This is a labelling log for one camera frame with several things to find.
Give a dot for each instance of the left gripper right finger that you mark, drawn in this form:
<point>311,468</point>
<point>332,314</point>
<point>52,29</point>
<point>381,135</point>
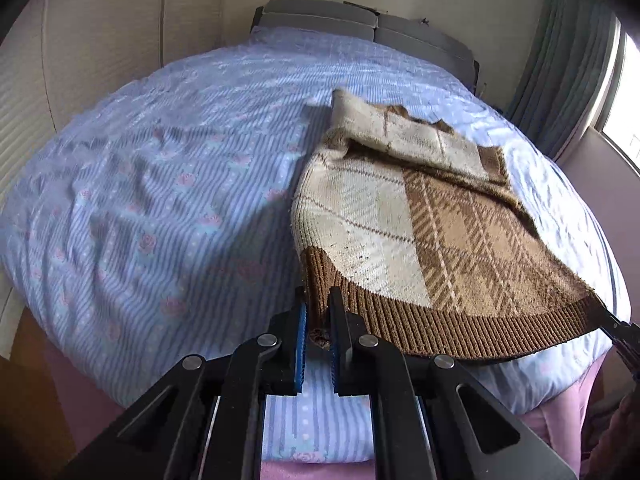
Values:
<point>431,419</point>

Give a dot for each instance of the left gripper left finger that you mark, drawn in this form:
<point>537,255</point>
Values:
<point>204,419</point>

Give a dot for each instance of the brown plaid knit sweater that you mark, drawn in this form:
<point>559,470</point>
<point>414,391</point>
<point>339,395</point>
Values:
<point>421,231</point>

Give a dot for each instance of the purple bed sheet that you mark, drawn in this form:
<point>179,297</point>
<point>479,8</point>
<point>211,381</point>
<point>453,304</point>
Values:
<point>88,411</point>

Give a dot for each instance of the blue floral striped duvet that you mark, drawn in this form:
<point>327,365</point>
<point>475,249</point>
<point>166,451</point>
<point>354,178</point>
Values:
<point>158,224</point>

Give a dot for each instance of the green curtain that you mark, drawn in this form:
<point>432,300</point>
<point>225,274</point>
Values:
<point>568,68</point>

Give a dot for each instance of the cream louvered wardrobe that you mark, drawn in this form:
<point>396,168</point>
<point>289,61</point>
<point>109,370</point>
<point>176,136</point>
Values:
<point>60,57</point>

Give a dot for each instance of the grey padded headboard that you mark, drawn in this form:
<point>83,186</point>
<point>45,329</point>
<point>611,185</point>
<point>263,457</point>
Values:
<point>416,38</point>

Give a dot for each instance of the window with dark frame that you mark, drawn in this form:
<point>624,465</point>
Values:
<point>616,116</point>

